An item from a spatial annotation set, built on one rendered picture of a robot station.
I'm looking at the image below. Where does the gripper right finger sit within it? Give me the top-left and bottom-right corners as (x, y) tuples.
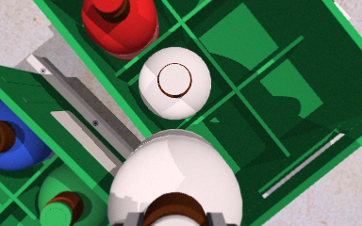
(206, 212), (238, 226)

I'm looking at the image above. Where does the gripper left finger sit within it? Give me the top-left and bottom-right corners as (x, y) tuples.
(111, 212), (144, 226)

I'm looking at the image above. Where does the white paper pick list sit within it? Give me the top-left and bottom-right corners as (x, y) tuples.
(333, 0), (351, 20)

